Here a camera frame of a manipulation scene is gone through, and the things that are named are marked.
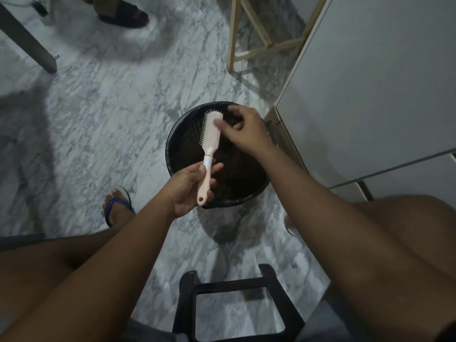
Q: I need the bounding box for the person's leg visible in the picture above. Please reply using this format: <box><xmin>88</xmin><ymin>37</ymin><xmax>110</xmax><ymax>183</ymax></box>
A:
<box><xmin>0</xmin><ymin>189</ymin><xmax>137</xmax><ymax>333</ymax></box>
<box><xmin>284</xmin><ymin>194</ymin><xmax>456</xmax><ymax>285</ymax></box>

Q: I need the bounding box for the light wooden stool frame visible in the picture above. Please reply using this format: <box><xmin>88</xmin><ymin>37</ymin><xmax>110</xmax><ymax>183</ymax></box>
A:
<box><xmin>227</xmin><ymin>0</ymin><xmax>330</xmax><ymax>74</ymax></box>

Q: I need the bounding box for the white cabinet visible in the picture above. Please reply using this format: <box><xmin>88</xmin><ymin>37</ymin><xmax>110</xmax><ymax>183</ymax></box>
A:
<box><xmin>264</xmin><ymin>0</ymin><xmax>456</xmax><ymax>204</ymax></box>

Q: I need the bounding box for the black round trash bin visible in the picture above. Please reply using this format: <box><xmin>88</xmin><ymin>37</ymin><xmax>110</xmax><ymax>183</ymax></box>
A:
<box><xmin>165</xmin><ymin>101</ymin><xmax>274</xmax><ymax>210</ymax></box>

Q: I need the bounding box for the person's right forearm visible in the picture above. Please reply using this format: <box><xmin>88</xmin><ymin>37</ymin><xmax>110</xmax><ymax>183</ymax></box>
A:
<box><xmin>256</xmin><ymin>143</ymin><xmax>456</xmax><ymax>342</ymax></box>

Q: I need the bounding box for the person's left hand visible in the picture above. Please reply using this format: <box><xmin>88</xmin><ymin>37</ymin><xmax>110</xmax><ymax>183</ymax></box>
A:
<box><xmin>162</xmin><ymin>161</ymin><xmax>224</xmax><ymax>219</ymax></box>

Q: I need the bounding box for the black sandal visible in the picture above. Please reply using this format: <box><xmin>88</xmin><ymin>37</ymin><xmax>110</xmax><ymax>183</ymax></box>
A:
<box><xmin>97</xmin><ymin>0</ymin><xmax>150</xmax><ymax>29</ymax></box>

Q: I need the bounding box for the pink hairbrush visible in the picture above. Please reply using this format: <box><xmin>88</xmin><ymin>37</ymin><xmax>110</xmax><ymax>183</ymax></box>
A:
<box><xmin>197</xmin><ymin>110</ymin><xmax>224</xmax><ymax>207</ymax></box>

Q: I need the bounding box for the black plastic stool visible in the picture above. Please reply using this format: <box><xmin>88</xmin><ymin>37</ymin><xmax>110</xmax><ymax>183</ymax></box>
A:
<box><xmin>172</xmin><ymin>264</ymin><xmax>306</xmax><ymax>342</ymax></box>

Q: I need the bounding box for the grey table leg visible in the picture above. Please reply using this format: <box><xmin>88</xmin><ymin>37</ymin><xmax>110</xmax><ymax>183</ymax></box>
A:
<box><xmin>0</xmin><ymin>3</ymin><xmax>58</xmax><ymax>74</ymax></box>

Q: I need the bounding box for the person's left leg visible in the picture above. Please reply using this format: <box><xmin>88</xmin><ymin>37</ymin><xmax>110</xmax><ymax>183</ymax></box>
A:
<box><xmin>0</xmin><ymin>189</ymin><xmax>137</xmax><ymax>333</ymax></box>

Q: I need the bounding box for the person's right leg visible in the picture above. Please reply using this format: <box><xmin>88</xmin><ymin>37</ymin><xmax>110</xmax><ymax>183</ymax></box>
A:
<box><xmin>284</xmin><ymin>194</ymin><xmax>456</xmax><ymax>285</ymax></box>

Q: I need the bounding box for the person's right hand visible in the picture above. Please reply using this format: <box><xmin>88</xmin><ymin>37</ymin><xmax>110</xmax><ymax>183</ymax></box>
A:
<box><xmin>217</xmin><ymin>105</ymin><xmax>277</xmax><ymax>158</ymax></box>

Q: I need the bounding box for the person's left forearm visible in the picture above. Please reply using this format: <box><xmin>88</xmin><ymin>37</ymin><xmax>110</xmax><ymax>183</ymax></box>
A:
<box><xmin>0</xmin><ymin>194</ymin><xmax>179</xmax><ymax>342</ymax></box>

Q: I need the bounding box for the blue flip-flop sandal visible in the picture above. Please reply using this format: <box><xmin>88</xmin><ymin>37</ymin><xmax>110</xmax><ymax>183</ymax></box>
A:
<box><xmin>104</xmin><ymin>186</ymin><xmax>137</xmax><ymax>228</ymax></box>

